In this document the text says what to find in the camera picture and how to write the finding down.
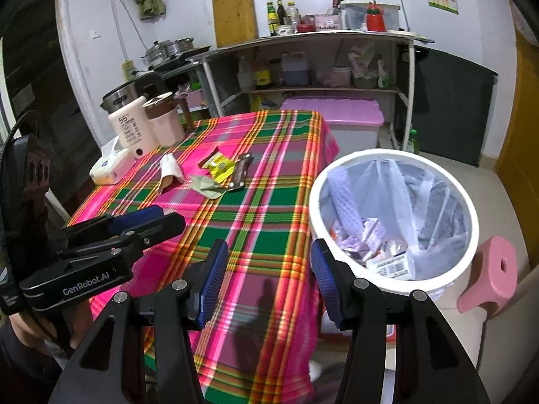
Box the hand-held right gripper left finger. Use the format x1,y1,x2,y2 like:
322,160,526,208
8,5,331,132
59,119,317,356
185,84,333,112
53,238,230,404

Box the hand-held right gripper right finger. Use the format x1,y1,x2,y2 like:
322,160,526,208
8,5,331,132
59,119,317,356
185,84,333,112
309,238,491,404

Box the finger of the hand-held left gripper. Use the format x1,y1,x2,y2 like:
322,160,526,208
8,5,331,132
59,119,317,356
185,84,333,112
63,212,186,268
61,205,165,249

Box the clear plastic bin liner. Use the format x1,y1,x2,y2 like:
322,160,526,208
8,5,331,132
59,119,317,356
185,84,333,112
318,159,470,282

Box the white round trash bin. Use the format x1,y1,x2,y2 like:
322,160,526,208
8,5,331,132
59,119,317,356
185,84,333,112
309,148,481,333

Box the person's left forearm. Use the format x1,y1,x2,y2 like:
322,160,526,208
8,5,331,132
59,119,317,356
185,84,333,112
0,320,68,404

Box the person's left hand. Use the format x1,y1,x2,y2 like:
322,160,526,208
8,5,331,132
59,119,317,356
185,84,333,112
8,302,92,358

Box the white tissue pack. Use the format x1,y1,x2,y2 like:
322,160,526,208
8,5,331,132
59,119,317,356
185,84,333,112
89,137,136,186

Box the white paper wrapper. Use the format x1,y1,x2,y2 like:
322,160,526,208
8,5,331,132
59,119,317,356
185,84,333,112
157,154,185,195

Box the green paper scrap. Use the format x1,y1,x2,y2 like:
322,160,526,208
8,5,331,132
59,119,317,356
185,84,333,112
187,174,230,199

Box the white foam net sleeve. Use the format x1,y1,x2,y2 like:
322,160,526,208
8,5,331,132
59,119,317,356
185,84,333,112
327,172,367,240

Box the pink green plaid tablecloth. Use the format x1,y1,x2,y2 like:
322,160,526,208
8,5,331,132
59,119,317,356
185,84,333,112
67,109,340,404

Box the yellow snack wrapper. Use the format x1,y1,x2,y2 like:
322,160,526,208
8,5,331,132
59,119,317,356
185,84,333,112
201,147,236,183

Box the pink cup with brown lid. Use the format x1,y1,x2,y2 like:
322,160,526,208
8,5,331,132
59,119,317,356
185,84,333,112
142,92,186,147

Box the brown silver foil wrapper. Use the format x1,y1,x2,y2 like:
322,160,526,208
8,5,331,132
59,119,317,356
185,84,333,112
231,154,253,190

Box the dark plastic chair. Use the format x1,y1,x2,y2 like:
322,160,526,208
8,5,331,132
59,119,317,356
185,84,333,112
8,135,64,228

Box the brown wooden stand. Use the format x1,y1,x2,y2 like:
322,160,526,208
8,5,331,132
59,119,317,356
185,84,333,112
175,97,196,131

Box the rice cooker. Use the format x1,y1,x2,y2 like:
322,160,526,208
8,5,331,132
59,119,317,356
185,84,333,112
101,71,165,112

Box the pink plastic basin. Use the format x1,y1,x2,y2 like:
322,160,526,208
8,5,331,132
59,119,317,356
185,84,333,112
181,88,207,110

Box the pink plastic stool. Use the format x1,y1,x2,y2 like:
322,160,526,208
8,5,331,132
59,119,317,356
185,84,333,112
457,236,518,318

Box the steel pot with lid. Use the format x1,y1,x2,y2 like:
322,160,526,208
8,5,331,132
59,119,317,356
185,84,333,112
143,40,173,67
166,37,195,57

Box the storage box with pink lid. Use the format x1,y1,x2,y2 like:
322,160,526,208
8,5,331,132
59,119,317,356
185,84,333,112
280,97,385,163

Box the white plastic bottle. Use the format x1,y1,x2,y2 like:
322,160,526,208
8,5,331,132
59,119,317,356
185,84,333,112
237,56,252,91

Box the oil bottle with yellow label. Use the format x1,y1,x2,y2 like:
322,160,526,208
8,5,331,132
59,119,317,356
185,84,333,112
254,61,272,90

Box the pink plastic bucket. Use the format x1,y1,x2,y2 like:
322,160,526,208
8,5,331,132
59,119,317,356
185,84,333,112
318,65,352,88

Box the large plastic jug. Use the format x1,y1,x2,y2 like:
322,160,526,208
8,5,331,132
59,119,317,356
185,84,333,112
281,53,310,87

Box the crumpled plastic bags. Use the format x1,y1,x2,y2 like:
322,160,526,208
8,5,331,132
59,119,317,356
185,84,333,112
347,40,380,78

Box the wooden cutting board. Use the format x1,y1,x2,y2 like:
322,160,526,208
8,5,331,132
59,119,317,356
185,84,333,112
212,0,259,49

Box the white kitchen shelf unit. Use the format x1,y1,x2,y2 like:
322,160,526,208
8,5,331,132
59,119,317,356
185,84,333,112
185,29,434,148

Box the yellow wooden door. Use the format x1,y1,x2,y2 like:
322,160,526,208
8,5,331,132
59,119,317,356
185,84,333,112
497,29,539,186

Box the red kettle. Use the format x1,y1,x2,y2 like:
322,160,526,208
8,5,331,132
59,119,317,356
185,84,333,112
366,1,387,32

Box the clear box with white lid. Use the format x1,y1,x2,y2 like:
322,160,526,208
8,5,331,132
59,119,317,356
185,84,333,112
340,0,401,31

